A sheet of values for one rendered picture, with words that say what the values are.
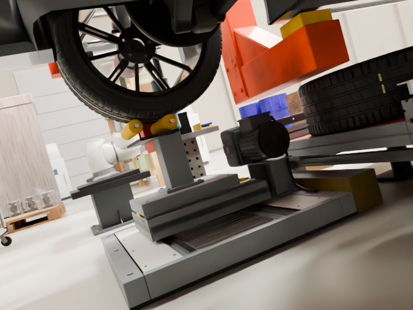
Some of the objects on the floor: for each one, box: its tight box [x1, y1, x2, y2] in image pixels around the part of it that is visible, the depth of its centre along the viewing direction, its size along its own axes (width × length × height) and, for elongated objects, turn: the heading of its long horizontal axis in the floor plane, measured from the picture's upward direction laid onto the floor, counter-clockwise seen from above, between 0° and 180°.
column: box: [183, 137, 207, 179], centre depth 203 cm, size 10×10×42 cm
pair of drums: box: [238, 93, 293, 127], centre depth 795 cm, size 80×125×92 cm, turn 104°
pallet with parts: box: [0, 189, 66, 235], centre depth 422 cm, size 113×78×32 cm
